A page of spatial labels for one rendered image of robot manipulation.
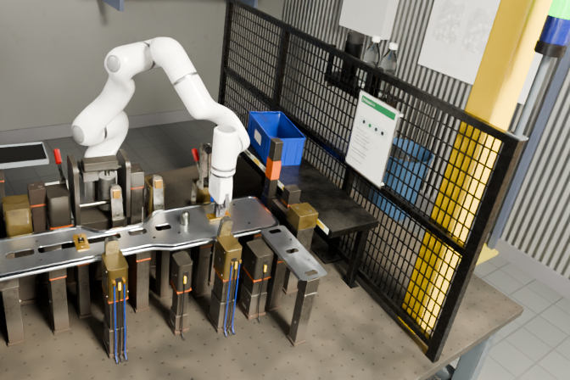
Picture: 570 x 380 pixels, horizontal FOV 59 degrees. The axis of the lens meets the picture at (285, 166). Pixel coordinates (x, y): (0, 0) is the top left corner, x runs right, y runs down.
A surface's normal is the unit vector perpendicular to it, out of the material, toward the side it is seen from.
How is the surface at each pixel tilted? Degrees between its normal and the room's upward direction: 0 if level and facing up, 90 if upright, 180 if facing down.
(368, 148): 90
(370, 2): 90
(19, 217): 90
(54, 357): 0
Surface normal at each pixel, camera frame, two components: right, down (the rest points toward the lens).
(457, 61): -0.79, 0.18
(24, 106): 0.60, 0.44
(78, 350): 0.14, -0.88
